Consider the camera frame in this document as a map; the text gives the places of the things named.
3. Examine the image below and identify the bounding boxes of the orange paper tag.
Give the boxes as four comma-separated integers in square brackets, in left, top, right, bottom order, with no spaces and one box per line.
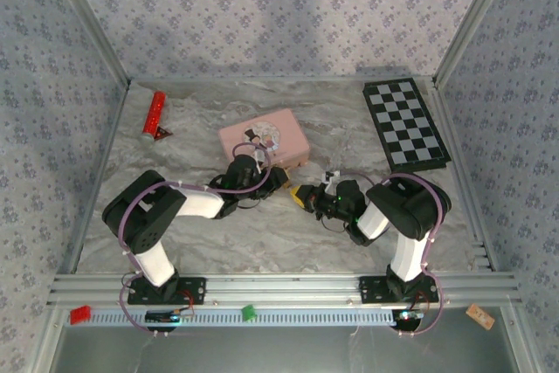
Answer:
[465,302,496,331]

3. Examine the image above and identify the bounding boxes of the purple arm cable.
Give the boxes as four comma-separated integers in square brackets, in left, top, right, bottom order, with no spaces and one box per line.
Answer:
[335,169,449,337]
[118,142,273,337]

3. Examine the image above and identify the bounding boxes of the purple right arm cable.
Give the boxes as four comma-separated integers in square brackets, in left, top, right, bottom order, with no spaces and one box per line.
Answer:
[335,169,449,337]

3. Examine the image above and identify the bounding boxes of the aluminium mounting rail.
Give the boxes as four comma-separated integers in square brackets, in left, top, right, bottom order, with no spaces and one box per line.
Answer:
[45,272,523,307]

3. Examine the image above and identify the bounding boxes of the aluminium frame post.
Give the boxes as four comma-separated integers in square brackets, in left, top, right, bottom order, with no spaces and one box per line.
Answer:
[431,0,521,88]
[41,0,134,88]

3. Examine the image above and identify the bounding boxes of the white slotted cable duct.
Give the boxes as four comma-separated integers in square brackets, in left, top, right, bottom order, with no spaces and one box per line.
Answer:
[67,307,401,328]

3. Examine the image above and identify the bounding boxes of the grey metal lower shelf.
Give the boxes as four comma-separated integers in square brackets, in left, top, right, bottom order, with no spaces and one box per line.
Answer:
[52,325,521,373]

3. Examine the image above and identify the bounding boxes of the thin red wire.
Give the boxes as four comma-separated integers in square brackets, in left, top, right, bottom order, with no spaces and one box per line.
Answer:
[409,291,428,314]
[176,288,197,318]

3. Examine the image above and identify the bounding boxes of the pink tin box with couple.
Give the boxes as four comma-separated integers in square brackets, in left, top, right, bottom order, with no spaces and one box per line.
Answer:
[217,107,312,171]

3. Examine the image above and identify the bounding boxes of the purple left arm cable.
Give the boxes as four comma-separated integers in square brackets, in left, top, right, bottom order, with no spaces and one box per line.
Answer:
[118,142,273,337]

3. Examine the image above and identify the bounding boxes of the small circuit board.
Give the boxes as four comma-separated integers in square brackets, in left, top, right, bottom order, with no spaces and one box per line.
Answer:
[145,308,196,333]
[391,308,425,333]

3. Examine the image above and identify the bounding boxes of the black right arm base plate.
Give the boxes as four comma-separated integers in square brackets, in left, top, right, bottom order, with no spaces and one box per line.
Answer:
[358,275,439,304]

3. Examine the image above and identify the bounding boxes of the red plastic tag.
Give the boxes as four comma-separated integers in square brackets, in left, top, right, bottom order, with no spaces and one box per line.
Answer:
[69,305,93,326]

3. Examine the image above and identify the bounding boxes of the black and grey chessboard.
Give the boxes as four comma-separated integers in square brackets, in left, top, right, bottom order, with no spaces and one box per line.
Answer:
[362,77,452,175]

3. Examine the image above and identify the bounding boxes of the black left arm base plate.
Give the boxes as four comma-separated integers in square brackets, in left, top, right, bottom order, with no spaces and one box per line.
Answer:
[127,276,207,306]

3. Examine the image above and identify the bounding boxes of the red glitter tube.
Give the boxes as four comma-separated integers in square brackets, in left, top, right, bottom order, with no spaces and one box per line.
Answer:
[138,90,169,148]

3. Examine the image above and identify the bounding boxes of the aluminium side rail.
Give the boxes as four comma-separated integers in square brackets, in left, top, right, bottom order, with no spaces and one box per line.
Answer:
[59,82,132,274]
[430,83,500,272]

